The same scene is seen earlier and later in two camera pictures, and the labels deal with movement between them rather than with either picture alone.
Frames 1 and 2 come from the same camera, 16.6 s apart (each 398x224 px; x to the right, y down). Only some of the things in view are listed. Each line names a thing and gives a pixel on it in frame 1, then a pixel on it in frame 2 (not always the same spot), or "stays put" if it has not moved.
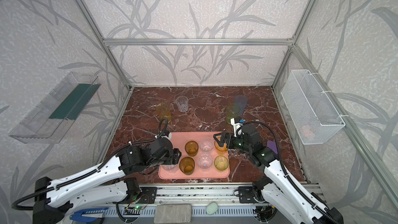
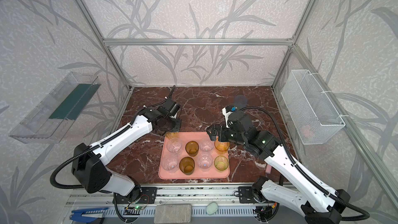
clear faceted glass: [171, 168] stays put
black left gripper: [175, 156] -> [171, 123]
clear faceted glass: [182, 102] -> [174, 145]
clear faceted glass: [204, 161] stays put
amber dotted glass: [186, 165] stays put
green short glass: [221, 163] stays put
